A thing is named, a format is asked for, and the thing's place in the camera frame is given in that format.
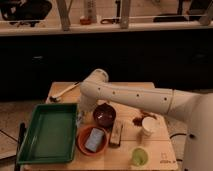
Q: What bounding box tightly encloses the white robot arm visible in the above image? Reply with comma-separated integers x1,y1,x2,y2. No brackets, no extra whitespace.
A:
78,69,213,171

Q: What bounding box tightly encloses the green plastic tray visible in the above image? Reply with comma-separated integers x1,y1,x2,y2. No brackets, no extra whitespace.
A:
17,103,77,165

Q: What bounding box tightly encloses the orange plate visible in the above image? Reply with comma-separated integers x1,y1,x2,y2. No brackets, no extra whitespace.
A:
77,125,108,156

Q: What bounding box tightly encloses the blue sponge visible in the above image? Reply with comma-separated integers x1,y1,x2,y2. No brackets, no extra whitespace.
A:
85,128,104,152

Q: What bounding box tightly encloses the dark maroon bowl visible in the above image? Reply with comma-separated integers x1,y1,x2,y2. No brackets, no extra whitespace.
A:
93,103,116,128

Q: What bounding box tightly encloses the wooden block brush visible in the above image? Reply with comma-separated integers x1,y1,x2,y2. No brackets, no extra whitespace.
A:
110,120,123,146

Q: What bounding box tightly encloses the dark brown scattered item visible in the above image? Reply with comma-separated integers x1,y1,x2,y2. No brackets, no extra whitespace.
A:
132,116,157,127

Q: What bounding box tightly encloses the white paper cup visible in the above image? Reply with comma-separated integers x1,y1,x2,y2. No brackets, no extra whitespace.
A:
141,117,159,136

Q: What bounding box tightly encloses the red object on shelf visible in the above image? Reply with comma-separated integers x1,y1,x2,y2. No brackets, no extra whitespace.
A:
80,16,92,25

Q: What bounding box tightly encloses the black office chair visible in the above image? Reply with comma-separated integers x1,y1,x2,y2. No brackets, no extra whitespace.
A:
0,0,52,27

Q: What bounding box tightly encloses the black clamp handle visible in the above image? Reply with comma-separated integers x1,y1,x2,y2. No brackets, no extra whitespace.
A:
14,122,26,171

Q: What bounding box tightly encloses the black cable on floor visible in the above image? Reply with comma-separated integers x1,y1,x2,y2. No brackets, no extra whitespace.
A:
169,132,186,164

